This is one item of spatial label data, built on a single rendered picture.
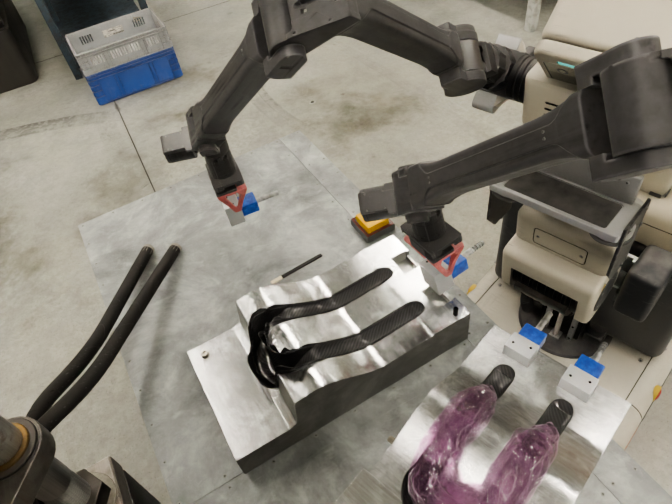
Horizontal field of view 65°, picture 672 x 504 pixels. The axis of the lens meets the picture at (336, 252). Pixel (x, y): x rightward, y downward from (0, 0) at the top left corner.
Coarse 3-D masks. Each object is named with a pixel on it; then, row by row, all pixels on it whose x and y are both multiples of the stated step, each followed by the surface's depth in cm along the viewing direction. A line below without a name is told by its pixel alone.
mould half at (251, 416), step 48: (384, 240) 116; (288, 288) 107; (336, 288) 109; (384, 288) 107; (240, 336) 106; (288, 336) 96; (336, 336) 99; (432, 336) 98; (240, 384) 99; (288, 384) 90; (336, 384) 91; (384, 384) 100; (240, 432) 93; (288, 432) 92
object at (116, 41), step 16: (128, 16) 362; (144, 16) 367; (80, 32) 354; (96, 32) 358; (112, 32) 363; (128, 32) 368; (144, 32) 338; (160, 32) 343; (80, 48) 359; (96, 48) 330; (112, 48) 334; (128, 48) 339; (144, 48) 344; (160, 48) 349; (80, 64) 331; (96, 64) 336; (112, 64) 340
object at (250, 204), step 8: (272, 192) 124; (232, 200) 121; (248, 200) 123; (256, 200) 122; (224, 208) 120; (248, 208) 122; (256, 208) 123; (232, 216) 121; (240, 216) 122; (232, 224) 123
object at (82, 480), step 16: (0, 416) 73; (0, 432) 72; (16, 432) 75; (0, 448) 72; (16, 448) 74; (0, 464) 73; (64, 464) 86; (48, 480) 81; (64, 480) 84; (80, 480) 90; (96, 480) 93; (112, 480) 97; (48, 496) 83; (64, 496) 86; (80, 496) 89; (96, 496) 91; (112, 496) 95
